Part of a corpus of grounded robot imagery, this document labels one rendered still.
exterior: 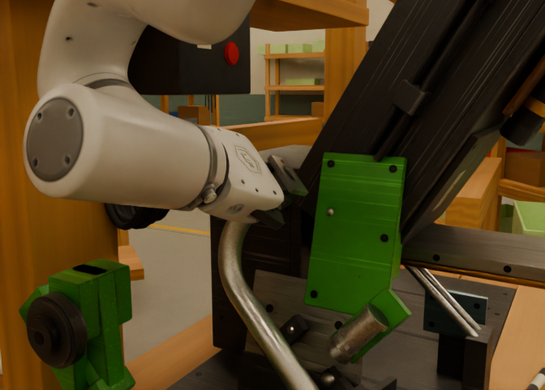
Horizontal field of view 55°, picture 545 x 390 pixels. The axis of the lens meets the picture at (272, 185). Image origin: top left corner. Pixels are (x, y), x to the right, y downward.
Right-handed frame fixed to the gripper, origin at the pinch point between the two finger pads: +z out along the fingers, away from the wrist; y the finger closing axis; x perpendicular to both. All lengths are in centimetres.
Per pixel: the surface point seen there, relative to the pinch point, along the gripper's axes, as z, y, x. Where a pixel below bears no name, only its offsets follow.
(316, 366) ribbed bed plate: 11.1, -19.6, 13.0
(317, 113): 808, 408, 155
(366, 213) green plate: 9.5, -7.6, -5.2
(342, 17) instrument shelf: 40, 36, -18
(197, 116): 505, 377, 230
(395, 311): 9.2, -19.7, -1.1
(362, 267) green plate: 9.5, -12.9, -0.6
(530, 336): 56, -34, -6
